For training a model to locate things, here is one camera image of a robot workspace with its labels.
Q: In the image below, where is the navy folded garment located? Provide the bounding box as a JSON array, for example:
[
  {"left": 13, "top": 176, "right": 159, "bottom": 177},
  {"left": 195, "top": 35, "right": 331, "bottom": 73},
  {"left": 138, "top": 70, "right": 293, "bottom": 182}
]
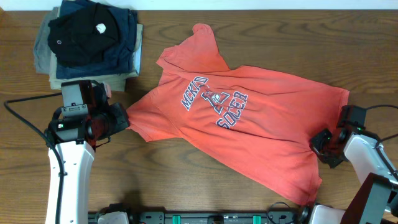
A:
[{"left": 56, "top": 1, "right": 137, "bottom": 79}]

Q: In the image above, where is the black folded garment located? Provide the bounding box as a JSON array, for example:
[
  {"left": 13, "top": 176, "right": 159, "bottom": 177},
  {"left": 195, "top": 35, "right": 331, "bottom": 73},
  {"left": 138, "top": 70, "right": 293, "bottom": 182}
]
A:
[{"left": 48, "top": 3, "right": 119, "bottom": 67}]

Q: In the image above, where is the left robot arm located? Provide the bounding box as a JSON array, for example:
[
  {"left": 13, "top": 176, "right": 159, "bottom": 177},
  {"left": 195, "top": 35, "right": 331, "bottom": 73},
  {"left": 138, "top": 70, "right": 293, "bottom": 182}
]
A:
[{"left": 45, "top": 80, "right": 130, "bottom": 223}]

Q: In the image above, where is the left black cable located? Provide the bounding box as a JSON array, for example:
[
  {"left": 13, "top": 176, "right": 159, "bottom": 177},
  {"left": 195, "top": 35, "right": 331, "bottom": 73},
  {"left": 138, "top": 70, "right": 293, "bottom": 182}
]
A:
[{"left": 3, "top": 92, "right": 66, "bottom": 224}]

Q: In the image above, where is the light blue folded garment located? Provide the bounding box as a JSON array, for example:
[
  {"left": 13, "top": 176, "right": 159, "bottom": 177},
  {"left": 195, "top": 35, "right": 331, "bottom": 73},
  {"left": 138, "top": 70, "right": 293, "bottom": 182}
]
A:
[{"left": 132, "top": 43, "right": 142, "bottom": 76}]

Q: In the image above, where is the beige folded garment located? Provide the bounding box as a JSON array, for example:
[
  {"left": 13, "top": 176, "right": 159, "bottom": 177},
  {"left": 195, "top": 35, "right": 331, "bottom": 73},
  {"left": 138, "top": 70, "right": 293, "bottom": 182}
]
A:
[{"left": 49, "top": 23, "right": 144, "bottom": 93}]

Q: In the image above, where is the right black cable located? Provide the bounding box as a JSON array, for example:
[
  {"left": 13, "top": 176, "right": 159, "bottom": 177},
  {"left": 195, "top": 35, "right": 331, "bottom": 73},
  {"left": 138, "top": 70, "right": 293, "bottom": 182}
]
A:
[{"left": 365, "top": 104, "right": 398, "bottom": 181}]

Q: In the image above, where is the black cable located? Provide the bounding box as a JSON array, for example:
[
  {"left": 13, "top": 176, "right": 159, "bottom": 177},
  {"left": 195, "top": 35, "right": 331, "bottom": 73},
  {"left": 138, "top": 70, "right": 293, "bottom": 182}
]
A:
[
  {"left": 3, "top": 92, "right": 66, "bottom": 224},
  {"left": 365, "top": 104, "right": 398, "bottom": 181}
]

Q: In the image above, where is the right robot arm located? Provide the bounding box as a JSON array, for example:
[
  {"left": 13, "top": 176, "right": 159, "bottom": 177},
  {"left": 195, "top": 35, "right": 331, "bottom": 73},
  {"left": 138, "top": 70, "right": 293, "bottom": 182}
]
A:
[{"left": 298, "top": 105, "right": 397, "bottom": 224}]

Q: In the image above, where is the red printed t-shirt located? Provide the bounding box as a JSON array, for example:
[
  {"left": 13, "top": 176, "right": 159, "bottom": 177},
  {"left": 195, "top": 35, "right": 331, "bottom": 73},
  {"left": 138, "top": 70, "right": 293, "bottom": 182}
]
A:
[{"left": 127, "top": 24, "right": 349, "bottom": 205}]

